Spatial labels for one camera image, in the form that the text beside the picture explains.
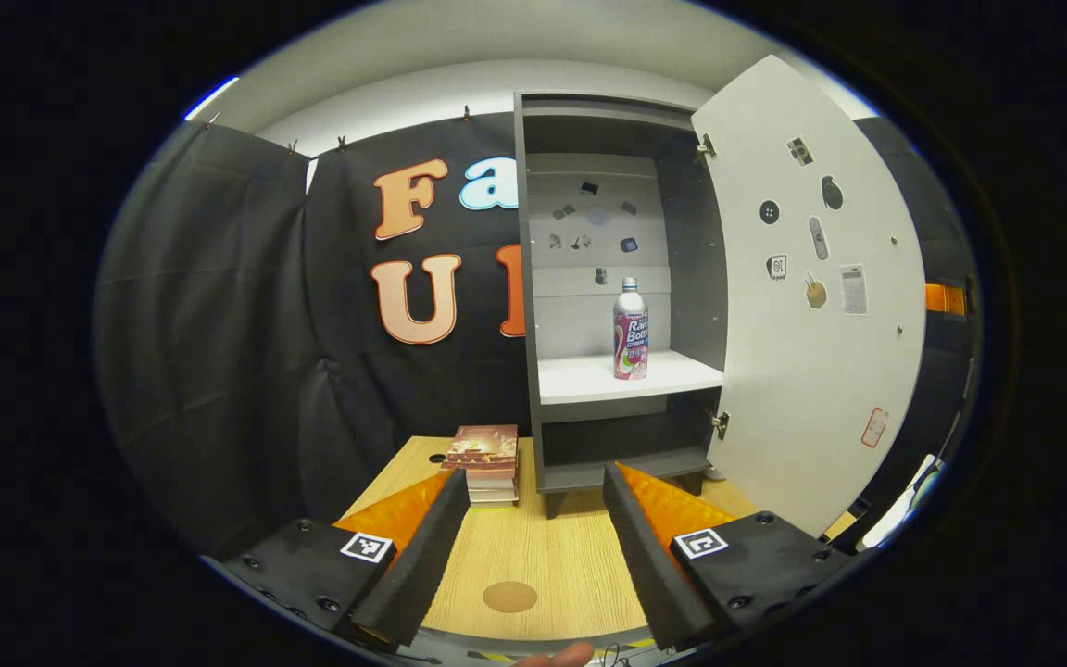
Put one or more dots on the ceiling light strip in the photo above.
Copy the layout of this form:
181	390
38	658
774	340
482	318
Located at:
211	98

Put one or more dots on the silver bottle with colourful label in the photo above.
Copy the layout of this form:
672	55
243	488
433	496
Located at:
631	333

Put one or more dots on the round cork coaster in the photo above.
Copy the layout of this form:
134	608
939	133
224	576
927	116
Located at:
509	597

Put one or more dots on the metal cabinet hinge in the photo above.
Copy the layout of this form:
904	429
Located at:
721	424
706	148

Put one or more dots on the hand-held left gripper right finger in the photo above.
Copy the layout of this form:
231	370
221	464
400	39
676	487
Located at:
654	574

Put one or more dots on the black backdrop cloth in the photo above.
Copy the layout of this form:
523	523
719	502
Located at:
219	324

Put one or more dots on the beige book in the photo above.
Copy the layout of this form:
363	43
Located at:
494	485

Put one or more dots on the white plastic object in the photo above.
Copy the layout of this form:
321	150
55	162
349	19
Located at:
715	474

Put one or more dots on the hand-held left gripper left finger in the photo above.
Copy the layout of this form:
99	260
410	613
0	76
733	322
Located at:
418	565

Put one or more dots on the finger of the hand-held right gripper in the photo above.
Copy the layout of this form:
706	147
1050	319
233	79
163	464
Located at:
946	299

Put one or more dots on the white cabinet door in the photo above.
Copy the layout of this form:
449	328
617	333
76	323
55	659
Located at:
802	371

